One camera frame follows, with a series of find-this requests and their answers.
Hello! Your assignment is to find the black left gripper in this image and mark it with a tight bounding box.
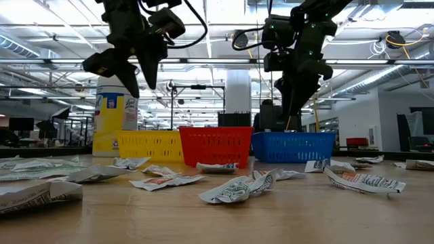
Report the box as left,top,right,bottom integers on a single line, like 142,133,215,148
82,0,169,98

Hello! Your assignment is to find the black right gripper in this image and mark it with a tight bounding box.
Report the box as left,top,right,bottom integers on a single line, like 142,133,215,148
264,20,336,118

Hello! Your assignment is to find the person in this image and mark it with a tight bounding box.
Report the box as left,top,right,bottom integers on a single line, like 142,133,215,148
252,98,273,133

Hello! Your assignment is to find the black equipment box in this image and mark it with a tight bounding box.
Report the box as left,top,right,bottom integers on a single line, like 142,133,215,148
259,104,303,133

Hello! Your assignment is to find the white room column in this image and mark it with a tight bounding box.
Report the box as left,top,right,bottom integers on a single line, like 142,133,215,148
224,69,253,115

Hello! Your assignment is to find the blue plastic basket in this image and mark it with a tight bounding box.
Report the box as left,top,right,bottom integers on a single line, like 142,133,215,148
250,131,337,164

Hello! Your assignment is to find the yellow wipes canister white lid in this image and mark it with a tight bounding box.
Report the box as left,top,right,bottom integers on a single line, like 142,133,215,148
92,75,140,158

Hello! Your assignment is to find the black plastic basket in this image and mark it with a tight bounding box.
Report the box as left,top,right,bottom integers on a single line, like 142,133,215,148
217,113,252,128

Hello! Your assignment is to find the long ceiling light strip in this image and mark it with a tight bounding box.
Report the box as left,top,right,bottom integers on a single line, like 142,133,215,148
0,58,434,66

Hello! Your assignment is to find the red bin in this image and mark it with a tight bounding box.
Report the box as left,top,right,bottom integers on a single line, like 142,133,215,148
345,137,370,149

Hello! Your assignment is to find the yellow plastic basket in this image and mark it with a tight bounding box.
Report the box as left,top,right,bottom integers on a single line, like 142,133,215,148
116,130,184,163

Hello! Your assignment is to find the red plastic basket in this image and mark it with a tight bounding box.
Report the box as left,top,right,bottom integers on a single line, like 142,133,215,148
178,126,254,169

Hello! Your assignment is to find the black monitor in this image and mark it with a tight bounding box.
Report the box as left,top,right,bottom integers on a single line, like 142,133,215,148
7,117,35,133

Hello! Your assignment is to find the dark office furniture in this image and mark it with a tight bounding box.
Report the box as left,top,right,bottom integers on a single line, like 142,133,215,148
395,106,434,153

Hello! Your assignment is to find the green striped bandage strip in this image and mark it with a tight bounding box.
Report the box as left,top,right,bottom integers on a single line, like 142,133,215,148
0,166,87,182

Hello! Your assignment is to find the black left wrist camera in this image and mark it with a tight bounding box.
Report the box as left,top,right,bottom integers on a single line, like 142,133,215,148
148,7,186,39

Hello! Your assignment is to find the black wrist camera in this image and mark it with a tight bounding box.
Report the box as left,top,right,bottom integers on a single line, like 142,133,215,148
261,15,296,44
148,7,186,39

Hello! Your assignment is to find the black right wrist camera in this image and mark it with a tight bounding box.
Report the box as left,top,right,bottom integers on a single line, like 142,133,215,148
261,15,296,44

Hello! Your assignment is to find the black stand frame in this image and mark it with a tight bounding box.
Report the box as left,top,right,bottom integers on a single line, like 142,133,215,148
169,84,227,131

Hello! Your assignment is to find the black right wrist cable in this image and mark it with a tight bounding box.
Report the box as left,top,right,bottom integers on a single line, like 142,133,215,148
231,0,274,52

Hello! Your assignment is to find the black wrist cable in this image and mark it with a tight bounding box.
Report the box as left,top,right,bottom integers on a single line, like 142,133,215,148
231,0,274,52
167,0,209,50

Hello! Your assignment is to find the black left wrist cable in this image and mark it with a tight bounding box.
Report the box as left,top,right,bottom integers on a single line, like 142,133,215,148
167,0,209,50

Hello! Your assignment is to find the silver ceiling duct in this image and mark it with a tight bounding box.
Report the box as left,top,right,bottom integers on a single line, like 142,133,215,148
334,63,434,100

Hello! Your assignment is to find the black ceiling cord reel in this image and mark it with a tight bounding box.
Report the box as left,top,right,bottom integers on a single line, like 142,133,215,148
385,30,407,51

